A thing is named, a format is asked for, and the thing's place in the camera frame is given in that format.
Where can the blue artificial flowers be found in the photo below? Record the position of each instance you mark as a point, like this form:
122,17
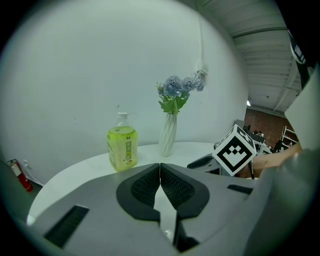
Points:
175,87

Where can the ceiling light panel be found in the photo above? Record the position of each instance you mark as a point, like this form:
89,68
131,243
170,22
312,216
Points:
248,102

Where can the white ribbed vase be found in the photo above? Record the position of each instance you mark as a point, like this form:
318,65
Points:
167,137

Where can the white shelf rack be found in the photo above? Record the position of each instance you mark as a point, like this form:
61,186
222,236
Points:
290,137

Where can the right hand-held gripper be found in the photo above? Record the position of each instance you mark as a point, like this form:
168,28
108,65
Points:
235,152

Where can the person's right forearm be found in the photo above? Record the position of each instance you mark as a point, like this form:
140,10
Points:
272,160

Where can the red fire extinguisher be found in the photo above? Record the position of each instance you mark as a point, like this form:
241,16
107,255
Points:
21,177

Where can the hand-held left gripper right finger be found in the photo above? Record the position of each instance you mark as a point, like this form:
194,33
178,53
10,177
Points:
220,195

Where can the white wall plug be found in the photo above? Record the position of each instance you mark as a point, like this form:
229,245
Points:
27,164

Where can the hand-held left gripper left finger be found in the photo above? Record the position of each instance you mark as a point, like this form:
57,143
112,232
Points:
100,200

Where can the white wall switch box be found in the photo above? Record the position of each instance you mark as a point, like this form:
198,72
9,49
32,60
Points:
202,68

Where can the white kidney-shaped table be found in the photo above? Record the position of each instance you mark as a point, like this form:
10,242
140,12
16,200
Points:
87,165

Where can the green drink bottle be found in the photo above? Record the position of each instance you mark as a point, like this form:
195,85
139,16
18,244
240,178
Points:
122,147

